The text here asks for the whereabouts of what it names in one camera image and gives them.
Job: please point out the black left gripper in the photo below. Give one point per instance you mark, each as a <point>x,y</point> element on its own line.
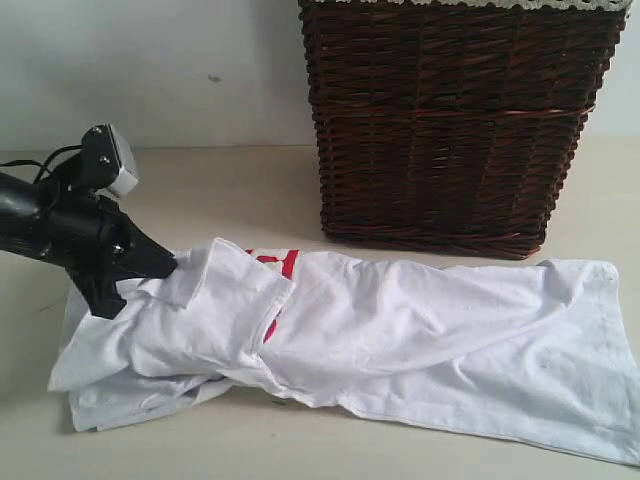
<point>94,242</point>

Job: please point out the dark brown wicker basket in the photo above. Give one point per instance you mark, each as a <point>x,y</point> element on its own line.
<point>450,128</point>

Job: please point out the white t-shirt red lettering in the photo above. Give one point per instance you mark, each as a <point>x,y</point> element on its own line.
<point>535,354</point>

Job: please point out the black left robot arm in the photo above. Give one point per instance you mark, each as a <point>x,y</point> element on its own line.
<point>20,201</point>

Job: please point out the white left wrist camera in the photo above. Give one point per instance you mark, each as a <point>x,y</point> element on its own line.
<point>107,162</point>

